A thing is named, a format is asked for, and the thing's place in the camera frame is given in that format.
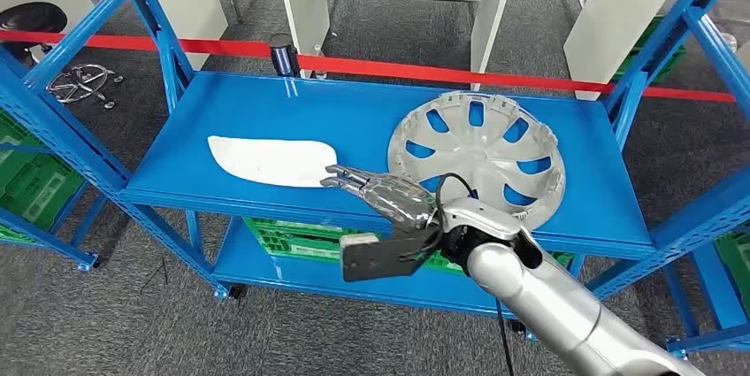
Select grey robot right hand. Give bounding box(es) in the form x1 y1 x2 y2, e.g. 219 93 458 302
320 165 441 234

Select silver plastic wheel hubcap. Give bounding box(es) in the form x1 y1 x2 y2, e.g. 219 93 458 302
386 90 567 232

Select blue metal shelf rack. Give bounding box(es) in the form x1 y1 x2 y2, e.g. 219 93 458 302
0 109 111 273
662 232 750 357
0 0 750 344

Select white curved plastic part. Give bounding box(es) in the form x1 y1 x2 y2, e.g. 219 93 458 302
207 135 340 189

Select red barrier belt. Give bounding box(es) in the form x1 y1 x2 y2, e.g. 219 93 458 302
0 28 737 105

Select white table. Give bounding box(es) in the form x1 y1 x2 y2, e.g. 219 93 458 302
273 0 517 92
563 0 750 102
0 0 229 72

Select black stool chrome base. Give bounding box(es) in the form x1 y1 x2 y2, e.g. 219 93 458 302
0 2 126 111

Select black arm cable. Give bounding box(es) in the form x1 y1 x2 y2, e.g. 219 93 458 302
409 173 516 376

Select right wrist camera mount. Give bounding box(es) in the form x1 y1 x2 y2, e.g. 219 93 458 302
338 225 443 284

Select black barrier post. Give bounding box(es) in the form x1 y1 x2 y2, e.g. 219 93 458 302
268 33 301 79

